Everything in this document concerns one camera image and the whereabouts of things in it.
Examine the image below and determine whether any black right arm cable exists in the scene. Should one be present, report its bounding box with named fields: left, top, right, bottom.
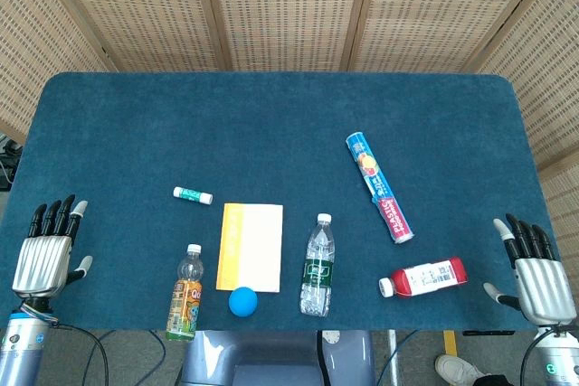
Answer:
left=519, top=329, right=555, bottom=386

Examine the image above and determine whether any white sneaker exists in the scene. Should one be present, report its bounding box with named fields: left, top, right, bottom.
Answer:
left=434, top=354, right=488, bottom=386

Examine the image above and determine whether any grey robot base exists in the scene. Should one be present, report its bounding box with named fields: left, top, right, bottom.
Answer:
left=179, top=329, right=377, bottom=386

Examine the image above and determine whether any blue ball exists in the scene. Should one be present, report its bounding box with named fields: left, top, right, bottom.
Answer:
left=228, top=287, right=259, bottom=316

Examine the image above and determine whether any clear green label water bottle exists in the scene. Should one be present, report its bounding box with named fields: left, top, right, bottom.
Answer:
left=299, top=212, right=337, bottom=316

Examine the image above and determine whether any blue table cloth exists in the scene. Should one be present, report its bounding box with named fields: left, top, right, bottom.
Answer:
left=0, top=71, right=562, bottom=333

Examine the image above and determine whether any woven bamboo folding screen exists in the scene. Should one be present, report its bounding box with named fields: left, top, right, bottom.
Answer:
left=0, top=0, right=579, bottom=269

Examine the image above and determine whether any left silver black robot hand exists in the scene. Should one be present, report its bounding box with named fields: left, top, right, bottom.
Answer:
left=11, top=194, right=94, bottom=301

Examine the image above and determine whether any white metal table leg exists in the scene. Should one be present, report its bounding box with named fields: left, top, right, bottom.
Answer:
left=386, top=329, right=401, bottom=386

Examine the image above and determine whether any plastic food wrap roll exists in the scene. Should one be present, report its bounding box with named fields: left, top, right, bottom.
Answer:
left=346, top=131, right=415, bottom=245

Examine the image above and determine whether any orange label drink bottle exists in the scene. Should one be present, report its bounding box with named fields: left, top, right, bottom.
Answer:
left=165, top=243, right=204, bottom=343

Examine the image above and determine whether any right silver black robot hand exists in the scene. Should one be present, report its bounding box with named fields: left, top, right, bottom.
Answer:
left=482, top=212, right=578, bottom=326

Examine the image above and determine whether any red white label bottle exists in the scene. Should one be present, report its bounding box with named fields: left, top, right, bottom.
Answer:
left=378, top=256, right=469, bottom=298

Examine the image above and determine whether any small green white tube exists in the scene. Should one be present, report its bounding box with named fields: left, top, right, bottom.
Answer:
left=173, top=185, right=214, bottom=205

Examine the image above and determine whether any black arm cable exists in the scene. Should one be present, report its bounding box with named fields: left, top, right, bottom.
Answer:
left=44, top=320, right=111, bottom=386
left=519, top=329, right=555, bottom=386

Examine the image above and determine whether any orange and cream booklet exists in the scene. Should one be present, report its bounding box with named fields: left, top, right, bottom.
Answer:
left=215, top=202, right=284, bottom=293

